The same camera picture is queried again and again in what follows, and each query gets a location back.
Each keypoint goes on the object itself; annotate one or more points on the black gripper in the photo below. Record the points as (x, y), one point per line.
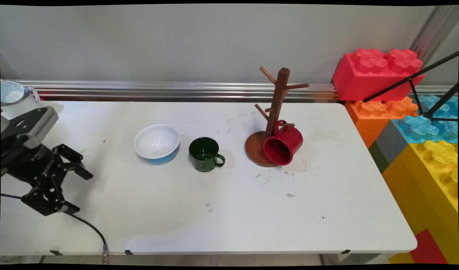
(30, 163)

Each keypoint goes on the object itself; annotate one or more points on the red speckled mug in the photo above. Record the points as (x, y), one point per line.
(285, 144)

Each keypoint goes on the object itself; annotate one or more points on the black table edge clip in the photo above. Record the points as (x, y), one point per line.
(129, 252)

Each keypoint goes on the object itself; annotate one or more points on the white and blue mug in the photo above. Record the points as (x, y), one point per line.
(12, 92)

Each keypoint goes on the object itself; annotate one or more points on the white and blue bowl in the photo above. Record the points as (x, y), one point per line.
(157, 144)

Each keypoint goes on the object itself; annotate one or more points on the dark green enamel mug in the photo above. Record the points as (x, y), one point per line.
(204, 159)

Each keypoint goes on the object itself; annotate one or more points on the brown wooden mug tree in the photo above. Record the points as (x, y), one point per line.
(276, 101)

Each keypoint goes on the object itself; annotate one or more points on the orange toy brick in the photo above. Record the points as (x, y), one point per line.
(368, 120)

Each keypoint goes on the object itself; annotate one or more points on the dark green toy brick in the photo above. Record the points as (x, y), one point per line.
(379, 157)

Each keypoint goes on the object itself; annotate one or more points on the large red toy brick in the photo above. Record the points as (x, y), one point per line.
(364, 78)

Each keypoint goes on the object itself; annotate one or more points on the grey toy brick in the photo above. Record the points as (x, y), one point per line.
(392, 144)

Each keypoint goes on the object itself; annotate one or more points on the light blue toy brick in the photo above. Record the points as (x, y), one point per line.
(420, 127)

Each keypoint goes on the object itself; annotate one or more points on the yellow toy brick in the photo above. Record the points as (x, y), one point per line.
(424, 187)

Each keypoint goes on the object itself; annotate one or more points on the low red toy brick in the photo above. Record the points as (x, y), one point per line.
(429, 247)

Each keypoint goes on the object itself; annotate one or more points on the slanted aluminium profile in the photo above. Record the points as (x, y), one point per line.
(435, 30)

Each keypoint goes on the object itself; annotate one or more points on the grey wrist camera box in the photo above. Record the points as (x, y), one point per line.
(38, 125)

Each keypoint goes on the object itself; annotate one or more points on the horizontal aluminium rail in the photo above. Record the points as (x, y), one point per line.
(177, 90)

